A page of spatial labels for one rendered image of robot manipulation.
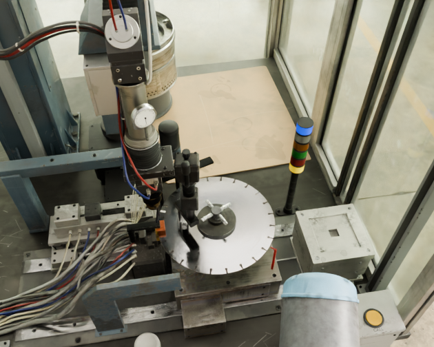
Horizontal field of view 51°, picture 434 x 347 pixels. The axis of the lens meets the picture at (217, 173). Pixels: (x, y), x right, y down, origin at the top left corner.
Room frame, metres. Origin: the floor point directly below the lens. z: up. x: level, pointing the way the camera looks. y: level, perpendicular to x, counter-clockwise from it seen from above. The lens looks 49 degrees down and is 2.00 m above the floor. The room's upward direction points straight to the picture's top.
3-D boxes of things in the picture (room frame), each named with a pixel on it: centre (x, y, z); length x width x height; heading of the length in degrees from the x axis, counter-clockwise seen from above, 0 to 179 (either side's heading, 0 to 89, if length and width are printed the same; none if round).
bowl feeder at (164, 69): (1.46, 0.31, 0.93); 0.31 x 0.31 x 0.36
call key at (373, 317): (0.47, -0.40, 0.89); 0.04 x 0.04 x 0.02
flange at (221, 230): (0.73, 0.00, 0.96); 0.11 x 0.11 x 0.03
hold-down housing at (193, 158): (0.69, 0.07, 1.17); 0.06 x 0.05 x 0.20; 90
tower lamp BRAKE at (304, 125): (0.91, -0.24, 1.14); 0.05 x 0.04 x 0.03; 9
